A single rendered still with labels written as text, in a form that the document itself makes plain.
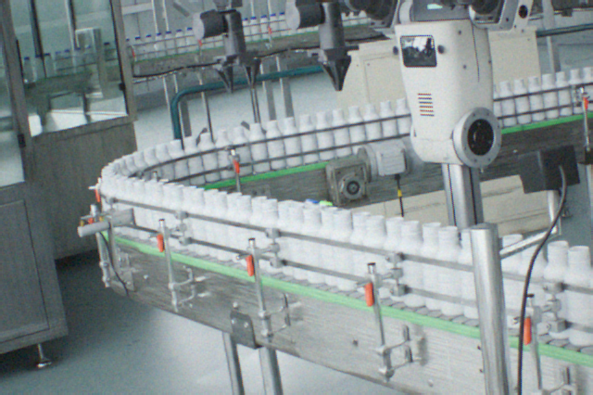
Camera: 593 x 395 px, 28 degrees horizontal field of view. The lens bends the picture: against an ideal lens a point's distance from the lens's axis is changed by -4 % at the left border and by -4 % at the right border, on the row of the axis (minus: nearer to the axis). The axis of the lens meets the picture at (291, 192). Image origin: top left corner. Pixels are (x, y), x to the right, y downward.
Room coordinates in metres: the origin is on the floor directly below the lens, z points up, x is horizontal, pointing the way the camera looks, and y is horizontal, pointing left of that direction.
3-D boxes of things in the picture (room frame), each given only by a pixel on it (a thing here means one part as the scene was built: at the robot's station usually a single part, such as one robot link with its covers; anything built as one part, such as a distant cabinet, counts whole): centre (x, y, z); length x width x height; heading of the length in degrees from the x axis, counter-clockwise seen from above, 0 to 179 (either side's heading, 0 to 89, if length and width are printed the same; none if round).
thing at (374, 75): (7.08, -0.93, 0.59); 1.10 x 0.62 x 1.18; 103
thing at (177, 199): (3.20, 0.30, 1.08); 0.06 x 0.06 x 0.17
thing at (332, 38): (2.76, -0.14, 1.51); 0.10 x 0.07 x 0.07; 121
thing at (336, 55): (2.75, -0.13, 1.44); 0.07 x 0.07 x 0.09; 31
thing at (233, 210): (2.95, 0.14, 1.08); 0.06 x 0.06 x 0.17
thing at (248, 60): (3.16, 0.07, 1.44); 0.07 x 0.07 x 0.09; 31
